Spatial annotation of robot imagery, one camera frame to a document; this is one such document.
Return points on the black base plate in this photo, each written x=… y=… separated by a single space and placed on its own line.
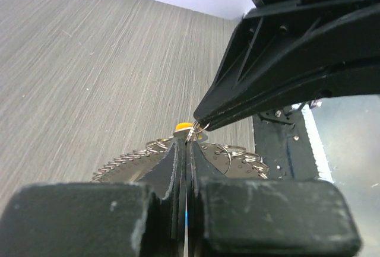
x=281 y=139

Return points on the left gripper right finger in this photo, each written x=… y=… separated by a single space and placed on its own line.
x=264 y=217

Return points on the large keyring with blue handle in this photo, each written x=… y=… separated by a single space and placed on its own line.
x=232 y=161

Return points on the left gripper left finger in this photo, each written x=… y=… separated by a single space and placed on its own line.
x=142 y=218

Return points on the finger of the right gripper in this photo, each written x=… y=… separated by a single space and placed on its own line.
x=351 y=79

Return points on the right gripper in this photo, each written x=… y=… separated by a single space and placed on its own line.
x=282 y=41

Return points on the yellow tagged key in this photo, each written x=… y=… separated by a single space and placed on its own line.
x=185 y=131

